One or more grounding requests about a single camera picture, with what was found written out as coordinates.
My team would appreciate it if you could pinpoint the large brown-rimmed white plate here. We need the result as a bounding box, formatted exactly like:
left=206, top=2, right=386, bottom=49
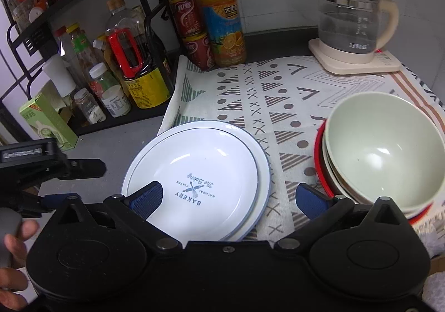
left=226, top=199, right=269, bottom=242

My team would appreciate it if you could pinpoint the red and black bowl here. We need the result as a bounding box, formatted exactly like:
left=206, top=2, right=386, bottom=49
left=314, top=122, right=433, bottom=226

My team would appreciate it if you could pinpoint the white plate Bakery logo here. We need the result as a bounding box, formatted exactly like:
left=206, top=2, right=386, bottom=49
left=123, top=127, right=260, bottom=245

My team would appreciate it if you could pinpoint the white plate Sweet logo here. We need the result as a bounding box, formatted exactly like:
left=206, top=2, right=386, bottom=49
left=120, top=119, right=272, bottom=242

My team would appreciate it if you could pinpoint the pale green bowl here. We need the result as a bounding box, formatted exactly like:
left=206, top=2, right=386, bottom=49
left=324, top=92, right=444, bottom=212
left=321, top=137, right=443, bottom=220

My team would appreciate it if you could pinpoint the pale green bowl front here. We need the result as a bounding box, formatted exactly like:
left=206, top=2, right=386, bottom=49
left=321, top=137, right=443, bottom=220

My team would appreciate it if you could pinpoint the black metal kitchen rack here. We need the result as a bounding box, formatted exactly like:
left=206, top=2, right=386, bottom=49
left=0, top=0, right=182, bottom=137

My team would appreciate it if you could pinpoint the person's left hand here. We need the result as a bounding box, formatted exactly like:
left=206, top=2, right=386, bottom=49
left=1, top=219, right=39, bottom=311

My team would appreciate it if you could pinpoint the green tea carton box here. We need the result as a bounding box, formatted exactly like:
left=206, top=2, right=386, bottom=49
left=19, top=92, right=78, bottom=151

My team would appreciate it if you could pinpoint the small glass spice jar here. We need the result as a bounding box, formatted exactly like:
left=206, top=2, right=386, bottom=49
left=74, top=88, right=106, bottom=125

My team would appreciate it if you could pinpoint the oil bottle white sleeve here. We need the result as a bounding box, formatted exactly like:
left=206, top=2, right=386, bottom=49
left=42, top=26, right=87, bottom=97

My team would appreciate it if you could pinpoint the patterned fringed table cloth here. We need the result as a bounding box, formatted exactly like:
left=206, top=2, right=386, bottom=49
left=161, top=56, right=444, bottom=242

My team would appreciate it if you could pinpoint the small white-capped bottle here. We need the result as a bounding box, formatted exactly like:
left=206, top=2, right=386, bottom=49
left=89, top=63, right=131, bottom=118

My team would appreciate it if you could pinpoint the green-label sauce bottle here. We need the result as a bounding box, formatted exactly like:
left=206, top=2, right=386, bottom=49
left=66, top=23, right=100, bottom=76

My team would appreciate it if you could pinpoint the large soy sauce bottle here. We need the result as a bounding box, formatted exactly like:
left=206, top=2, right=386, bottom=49
left=106, top=0, right=172, bottom=109

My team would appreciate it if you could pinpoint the glass electric kettle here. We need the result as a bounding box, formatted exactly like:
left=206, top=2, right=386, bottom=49
left=318, top=0, right=399, bottom=55

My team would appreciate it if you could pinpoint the red soda can upper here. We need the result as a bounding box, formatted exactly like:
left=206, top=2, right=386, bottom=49
left=170, top=0, right=204, bottom=39

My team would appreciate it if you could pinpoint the orange juice bottle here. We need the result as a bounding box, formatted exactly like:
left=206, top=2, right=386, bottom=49
left=199, top=0, right=247, bottom=67

